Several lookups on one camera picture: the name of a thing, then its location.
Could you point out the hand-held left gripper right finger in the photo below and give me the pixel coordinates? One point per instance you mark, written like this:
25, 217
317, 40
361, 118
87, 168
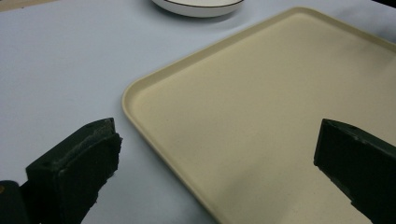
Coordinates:
358, 161

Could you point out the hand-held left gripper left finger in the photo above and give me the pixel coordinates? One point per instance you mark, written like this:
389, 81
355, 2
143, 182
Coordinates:
74, 168

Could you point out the white bowl with dark rim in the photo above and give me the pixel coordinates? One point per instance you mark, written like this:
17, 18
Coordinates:
199, 6

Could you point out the beige plastic tray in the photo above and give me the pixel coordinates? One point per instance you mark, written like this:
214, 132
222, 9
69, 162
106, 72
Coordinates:
249, 118

